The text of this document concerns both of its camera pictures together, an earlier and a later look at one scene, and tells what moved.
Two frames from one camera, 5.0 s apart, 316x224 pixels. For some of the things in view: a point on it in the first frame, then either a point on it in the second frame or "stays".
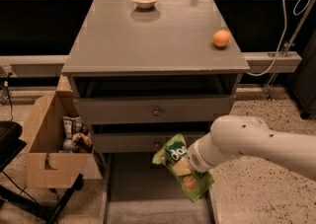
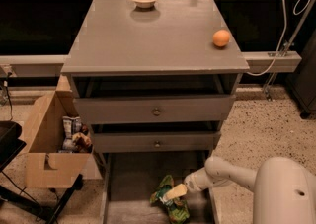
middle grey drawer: x=139 y=143 stays
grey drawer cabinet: x=144 y=68 stays
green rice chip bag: x=195 y=185 to x=177 y=208
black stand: x=11 y=144 stays
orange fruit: x=221 y=37 stays
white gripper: x=197 y=159 to x=195 y=182
